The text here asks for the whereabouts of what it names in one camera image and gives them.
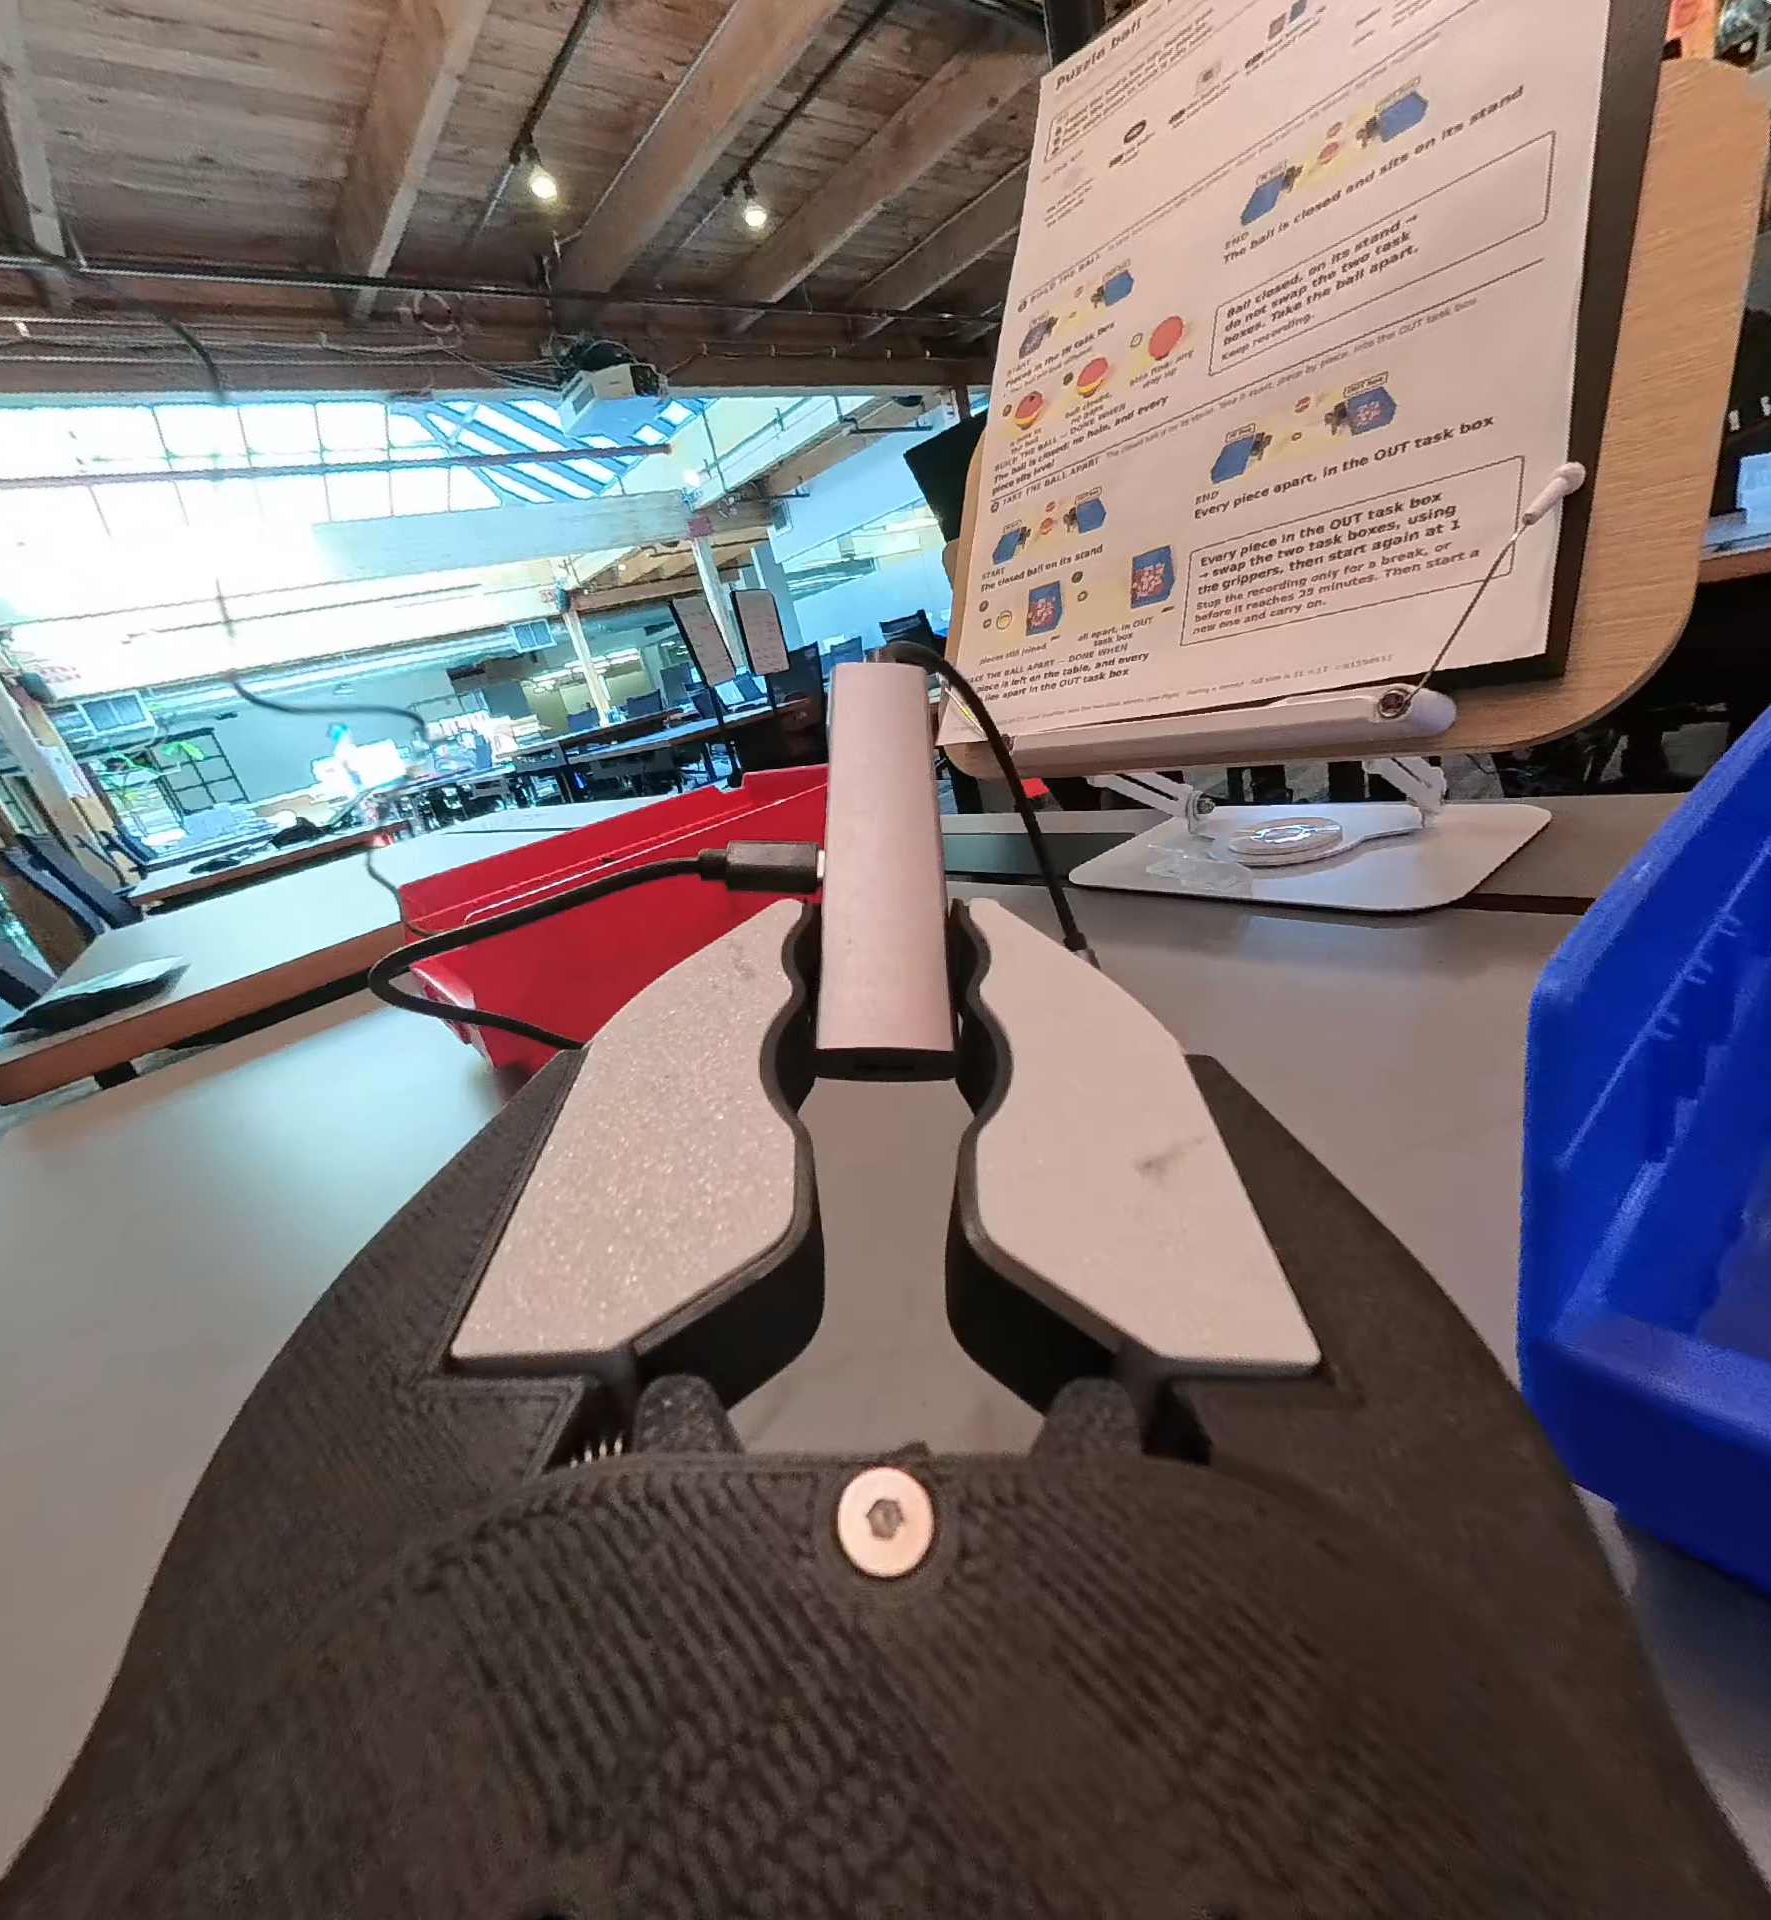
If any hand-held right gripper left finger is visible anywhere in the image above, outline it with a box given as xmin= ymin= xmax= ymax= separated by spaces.
xmin=448 ymin=897 xmax=834 ymax=1412

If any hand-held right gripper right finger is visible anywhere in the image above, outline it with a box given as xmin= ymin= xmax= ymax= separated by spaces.
xmin=945 ymin=897 xmax=1322 ymax=1417

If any black hub cable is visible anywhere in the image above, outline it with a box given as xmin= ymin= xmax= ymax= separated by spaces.
xmin=874 ymin=643 xmax=1100 ymax=961

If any black usb-c cable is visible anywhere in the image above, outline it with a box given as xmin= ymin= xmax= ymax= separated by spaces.
xmin=366 ymin=844 xmax=831 ymax=1053

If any grey usb hub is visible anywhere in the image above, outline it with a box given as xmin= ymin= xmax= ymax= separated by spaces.
xmin=814 ymin=663 xmax=962 ymax=1079

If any red plastic bin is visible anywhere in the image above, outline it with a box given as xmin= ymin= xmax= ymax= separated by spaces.
xmin=396 ymin=766 xmax=834 ymax=1079

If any blue plastic bin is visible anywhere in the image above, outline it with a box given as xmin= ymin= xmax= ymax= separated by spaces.
xmin=1519 ymin=632 xmax=1771 ymax=1628

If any black pouch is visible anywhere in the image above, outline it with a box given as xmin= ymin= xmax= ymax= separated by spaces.
xmin=0 ymin=961 xmax=184 ymax=1037

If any ceiling mounted device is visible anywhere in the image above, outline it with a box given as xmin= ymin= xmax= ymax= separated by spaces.
xmin=549 ymin=336 xmax=676 ymax=439

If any printed instruction sheet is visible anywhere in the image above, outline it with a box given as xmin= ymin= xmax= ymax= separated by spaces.
xmin=939 ymin=0 xmax=1611 ymax=749

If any hanging black cable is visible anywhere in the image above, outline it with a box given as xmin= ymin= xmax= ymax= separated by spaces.
xmin=226 ymin=584 xmax=437 ymax=900

